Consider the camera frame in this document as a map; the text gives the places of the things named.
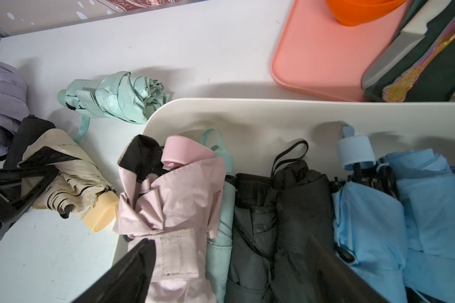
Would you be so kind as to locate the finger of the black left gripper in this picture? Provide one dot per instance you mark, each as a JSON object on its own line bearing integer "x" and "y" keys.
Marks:
{"x": 19, "y": 188}

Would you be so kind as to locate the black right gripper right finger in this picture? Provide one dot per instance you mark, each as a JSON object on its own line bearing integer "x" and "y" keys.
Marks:
{"x": 332, "y": 280}

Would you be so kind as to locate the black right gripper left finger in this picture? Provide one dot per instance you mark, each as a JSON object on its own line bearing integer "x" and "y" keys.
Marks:
{"x": 128, "y": 280}

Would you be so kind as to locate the beige umbrella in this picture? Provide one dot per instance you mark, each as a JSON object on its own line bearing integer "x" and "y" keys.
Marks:
{"x": 79, "y": 189}

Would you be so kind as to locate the black umbrella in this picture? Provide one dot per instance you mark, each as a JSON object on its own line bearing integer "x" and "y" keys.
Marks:
{"x": 304, "y": 209}
{"x": 30, "y": 129}
{"x": 254, "y": 240}

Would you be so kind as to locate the light blue umbrella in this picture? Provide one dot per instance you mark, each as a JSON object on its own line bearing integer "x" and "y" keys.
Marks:
{"x": 394, "y": 222}

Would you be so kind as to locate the black umbrella front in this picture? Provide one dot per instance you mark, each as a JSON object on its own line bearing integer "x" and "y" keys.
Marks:
{"x": 304, "y": 209}

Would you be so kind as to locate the pale teal umbrella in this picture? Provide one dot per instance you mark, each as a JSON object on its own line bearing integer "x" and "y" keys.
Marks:
{"x": 219, "y": 249}

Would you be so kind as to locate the pink umbrella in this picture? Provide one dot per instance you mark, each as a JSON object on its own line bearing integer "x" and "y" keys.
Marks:
{"x": 177, "y": 209}

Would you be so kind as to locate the white plastic storage box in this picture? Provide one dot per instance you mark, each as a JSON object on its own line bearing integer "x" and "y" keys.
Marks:
{"x": 256, "y": 130}

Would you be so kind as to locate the colourful patterned knife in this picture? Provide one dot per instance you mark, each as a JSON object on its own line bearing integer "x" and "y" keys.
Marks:
{"x": 397, "y": 91}

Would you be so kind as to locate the pink plastic tray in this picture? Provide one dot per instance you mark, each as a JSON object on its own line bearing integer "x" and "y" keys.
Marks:
{"x": 320, "y": 57}

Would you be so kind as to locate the dark green cloth napkin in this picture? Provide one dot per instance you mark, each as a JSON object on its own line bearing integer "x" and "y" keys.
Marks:
{"x": 437, "y": 81}

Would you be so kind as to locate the orange plastic bowl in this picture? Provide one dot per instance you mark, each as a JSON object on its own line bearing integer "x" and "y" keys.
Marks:
{"x": 353, "y": 13}

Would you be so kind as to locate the white handled kitchen knife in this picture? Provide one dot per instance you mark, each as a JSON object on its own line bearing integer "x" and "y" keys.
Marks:
{"x": 411, "y": 34}

